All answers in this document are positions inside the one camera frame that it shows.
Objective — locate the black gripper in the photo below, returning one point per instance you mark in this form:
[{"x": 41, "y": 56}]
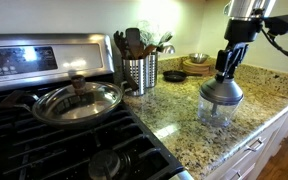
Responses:
[{"x": 242, "y": 31}]

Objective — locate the grey chopper cup lid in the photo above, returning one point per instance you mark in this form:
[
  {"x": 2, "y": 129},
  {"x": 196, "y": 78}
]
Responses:
[{"x": 221, "y": 90}]

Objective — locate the clear plastic chopper cup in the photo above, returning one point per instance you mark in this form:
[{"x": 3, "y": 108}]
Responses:
[{"x": 217, "y": 116}]

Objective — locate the small steel bowl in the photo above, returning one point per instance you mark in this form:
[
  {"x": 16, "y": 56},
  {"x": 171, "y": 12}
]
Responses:
[{"x": 198, "y": 57}]

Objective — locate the wooden bowl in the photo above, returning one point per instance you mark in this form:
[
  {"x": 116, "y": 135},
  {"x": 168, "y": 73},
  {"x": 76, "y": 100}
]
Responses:
[{"x": 197, "y": 64}]

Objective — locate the small black cast iron skillet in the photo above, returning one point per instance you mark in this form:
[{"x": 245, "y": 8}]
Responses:
[{"x": 174, "y": 76}]

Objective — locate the steel ladle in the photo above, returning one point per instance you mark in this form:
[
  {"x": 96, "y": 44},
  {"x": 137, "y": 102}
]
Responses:
[{"x": 168, "y": 49}]

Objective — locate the pale green spatula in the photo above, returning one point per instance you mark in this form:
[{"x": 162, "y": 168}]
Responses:
[{"x": 165, "y": 37}]

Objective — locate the narrow perforated steel utensil holder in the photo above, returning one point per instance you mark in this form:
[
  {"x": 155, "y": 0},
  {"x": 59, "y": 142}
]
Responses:
[{"x": 151, "y": 70}]

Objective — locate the wooden spoon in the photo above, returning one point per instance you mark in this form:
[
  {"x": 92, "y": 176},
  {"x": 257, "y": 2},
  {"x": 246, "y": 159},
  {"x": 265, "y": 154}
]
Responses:
[{"x": 148, "y": 50}]

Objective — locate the wooden base cabinet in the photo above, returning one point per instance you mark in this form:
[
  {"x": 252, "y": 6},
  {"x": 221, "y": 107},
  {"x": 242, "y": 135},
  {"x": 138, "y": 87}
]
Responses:
[{"x": 267, "y": 146}]

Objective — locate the wide perforated steel utensil holder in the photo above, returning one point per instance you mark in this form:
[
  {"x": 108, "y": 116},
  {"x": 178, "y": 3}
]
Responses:
[{"x": 134, "y": 75}]

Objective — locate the dark wide spatula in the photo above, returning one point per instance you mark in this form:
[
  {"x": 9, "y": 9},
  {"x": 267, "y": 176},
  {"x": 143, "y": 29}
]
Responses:
[{"x": 133, "y": 40}]

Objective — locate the black slotted spatula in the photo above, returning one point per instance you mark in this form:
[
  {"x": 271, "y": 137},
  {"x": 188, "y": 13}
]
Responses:
[{"x": 119, "y": 41}]

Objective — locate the glass lid wooden knob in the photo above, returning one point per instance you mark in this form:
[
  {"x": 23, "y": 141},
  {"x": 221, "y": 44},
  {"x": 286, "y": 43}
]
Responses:
[{"x": 84, "y": 103}]

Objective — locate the black round burner cap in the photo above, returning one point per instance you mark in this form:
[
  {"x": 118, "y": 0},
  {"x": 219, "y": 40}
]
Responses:
[{"x": 104, "y": 165}]

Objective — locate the stainless steel gas stove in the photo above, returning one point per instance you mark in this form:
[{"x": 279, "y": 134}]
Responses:
[{"x": 50, "y": 150}]

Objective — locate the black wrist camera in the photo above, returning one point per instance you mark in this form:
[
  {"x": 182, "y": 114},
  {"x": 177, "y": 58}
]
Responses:
[{"x": 282, "y": 23}]

